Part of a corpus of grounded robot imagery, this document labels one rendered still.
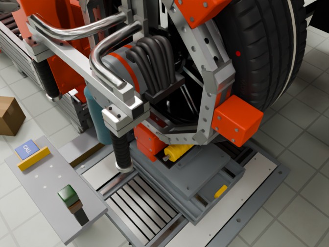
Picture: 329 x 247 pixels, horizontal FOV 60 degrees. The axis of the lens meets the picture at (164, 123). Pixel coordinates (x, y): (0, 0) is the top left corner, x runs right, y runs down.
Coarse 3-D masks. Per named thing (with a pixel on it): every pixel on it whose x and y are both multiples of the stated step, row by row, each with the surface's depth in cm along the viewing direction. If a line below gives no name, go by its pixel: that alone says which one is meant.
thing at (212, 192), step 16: (144, 176) 143; (160, 176) 138; (224, 176) 136; (240, 176) 139; (160, 192) 138; (176, 192) 133; (208, 192) 133; (224, 192) 132; (192, 208) 128; (208, 208) 127
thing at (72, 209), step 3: (78, 201) 81; (75, 204) 81; (78, 204) 82; (81, 204) 83; (69, 207) 80; (72, 207) 80; (75, 207) 81; (78, 207) 83; (69, 210) 81; (72, 210) 81; (75, 210) 82; (72, 213) 82
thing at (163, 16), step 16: (112, 0) 89; (160, 0) 75; (160, 16) 79; (112, 32) 100; (176, 32) 80; (224, 48) 65; (176, 64) 93; (192, 64) 88; (192, 80) 112; (176, 96) 107; (192, 96) 90; (176, 112) 101; (192, 112) 94
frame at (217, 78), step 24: (96, 0) 86; (168, 0) 57; (192, 48) 61; (216, 48) 61; (216, 72) 60; (216, 96) 63; (144, 120) 100; (168, 120) 99; (168, 144) 95; (192, 144) 84
